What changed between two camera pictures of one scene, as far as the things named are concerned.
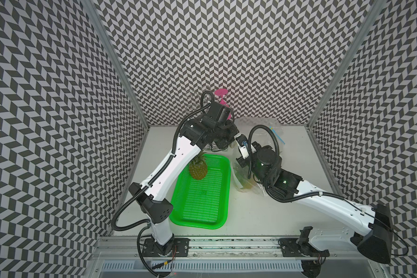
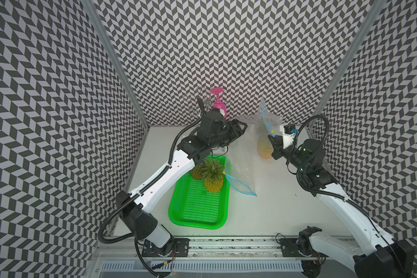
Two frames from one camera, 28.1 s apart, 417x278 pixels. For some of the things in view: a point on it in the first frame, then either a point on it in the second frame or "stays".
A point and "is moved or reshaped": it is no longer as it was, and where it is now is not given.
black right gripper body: x=251 y=161 -> x=290 y=153
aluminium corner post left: x=95 y=14 stays
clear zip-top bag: x=241 y=181 is moved or reshaped
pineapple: x=198 y=167 stays
